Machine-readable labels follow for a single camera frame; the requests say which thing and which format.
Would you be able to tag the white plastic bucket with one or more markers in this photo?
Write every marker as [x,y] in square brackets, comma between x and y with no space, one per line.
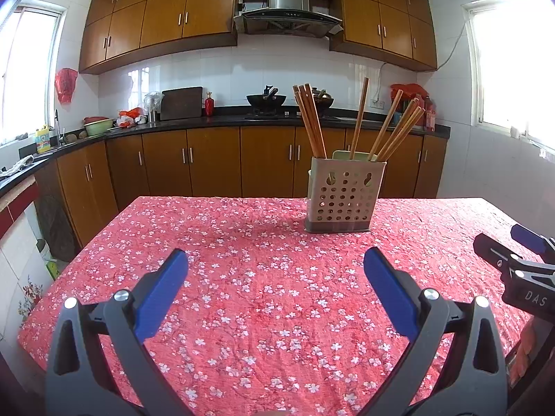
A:
[45,255]

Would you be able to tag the green basin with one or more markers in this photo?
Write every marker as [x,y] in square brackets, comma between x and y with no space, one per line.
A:
[99,128]

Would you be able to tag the dark cutting board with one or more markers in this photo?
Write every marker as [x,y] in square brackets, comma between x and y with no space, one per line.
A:
[181,104]

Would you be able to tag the yellow dish soap bottle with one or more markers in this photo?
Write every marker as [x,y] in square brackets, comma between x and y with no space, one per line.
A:
[43,141]

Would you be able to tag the window beside sink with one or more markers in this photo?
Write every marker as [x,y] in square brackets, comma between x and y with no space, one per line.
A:
[30,73]

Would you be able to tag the clear plastic bag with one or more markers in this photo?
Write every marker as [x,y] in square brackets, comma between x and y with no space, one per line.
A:
[154,100]

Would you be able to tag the metal cup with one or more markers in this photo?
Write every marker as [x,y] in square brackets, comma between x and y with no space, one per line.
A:
[152,116]

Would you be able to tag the red floral tablecloth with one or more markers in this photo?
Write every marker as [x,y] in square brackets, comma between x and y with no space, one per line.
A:
[260,277]

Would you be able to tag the bright window near condiments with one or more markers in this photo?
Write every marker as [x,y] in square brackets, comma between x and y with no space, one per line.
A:
[511,65]

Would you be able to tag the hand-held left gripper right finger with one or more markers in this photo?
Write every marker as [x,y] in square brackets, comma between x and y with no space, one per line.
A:
[390,290]

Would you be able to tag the black wok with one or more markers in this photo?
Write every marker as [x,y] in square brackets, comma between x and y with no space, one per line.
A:
[265,100]

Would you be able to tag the red white plastic bag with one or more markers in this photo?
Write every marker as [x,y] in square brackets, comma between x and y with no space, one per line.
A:
[129,115]

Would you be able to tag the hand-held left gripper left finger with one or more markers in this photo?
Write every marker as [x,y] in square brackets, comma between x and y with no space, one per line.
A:
[159,292]

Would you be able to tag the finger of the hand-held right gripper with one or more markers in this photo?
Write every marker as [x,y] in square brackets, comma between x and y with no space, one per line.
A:
[529,238]
[488,247]

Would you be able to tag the wooden wall cabinets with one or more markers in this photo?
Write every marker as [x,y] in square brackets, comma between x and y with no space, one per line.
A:
[164,17]

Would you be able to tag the black kitchen countertop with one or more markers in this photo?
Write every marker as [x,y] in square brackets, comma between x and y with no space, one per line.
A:
[195,120]

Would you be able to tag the black gas stove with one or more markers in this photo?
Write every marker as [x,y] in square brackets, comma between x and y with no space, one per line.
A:
[273,115]

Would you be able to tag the metal faucet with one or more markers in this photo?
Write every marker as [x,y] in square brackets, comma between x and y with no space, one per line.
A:
[57,125]

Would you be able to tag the red condiment bottle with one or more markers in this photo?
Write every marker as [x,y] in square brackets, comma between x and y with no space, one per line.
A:
[430,115]

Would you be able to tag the wooden base cabinets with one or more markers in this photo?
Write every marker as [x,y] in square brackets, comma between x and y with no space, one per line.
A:
[212,160]

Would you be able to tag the dark pot with lid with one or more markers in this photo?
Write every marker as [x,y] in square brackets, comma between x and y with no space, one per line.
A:
[326,101]

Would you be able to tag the small red bottle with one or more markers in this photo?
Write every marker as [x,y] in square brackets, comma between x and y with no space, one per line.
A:
[210,106]

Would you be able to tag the white rag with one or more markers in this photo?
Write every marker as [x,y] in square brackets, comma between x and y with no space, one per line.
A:
[19,165]

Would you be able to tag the hanging red plastic bag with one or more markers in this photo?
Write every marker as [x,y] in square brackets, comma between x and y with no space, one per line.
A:
[66,84]

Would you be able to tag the beige perforated utensil holder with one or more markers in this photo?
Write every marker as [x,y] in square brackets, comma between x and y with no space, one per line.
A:
[342,199]

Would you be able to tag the wall socket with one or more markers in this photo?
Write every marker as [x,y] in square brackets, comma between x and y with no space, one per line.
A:
[378,104]

